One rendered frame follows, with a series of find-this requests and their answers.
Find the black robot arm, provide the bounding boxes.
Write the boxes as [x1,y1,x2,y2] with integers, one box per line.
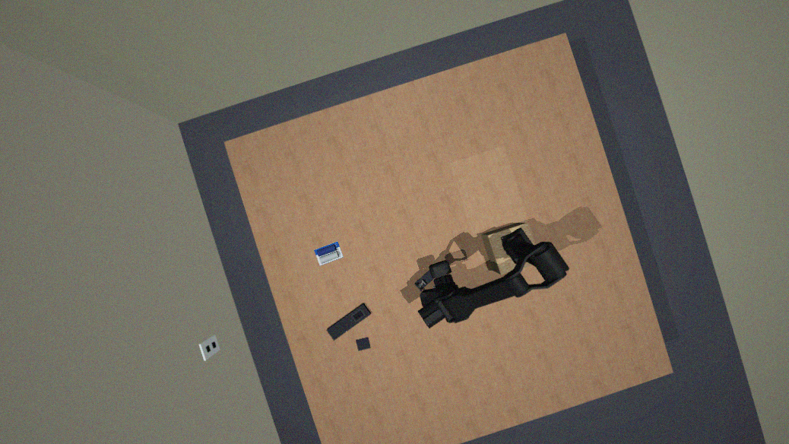
[418,228,569,328]

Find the dark grey battery holder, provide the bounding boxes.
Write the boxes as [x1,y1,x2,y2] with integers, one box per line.
[415,270,434,292]

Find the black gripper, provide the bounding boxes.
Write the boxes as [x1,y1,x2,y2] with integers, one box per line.
[429,260,458,295]

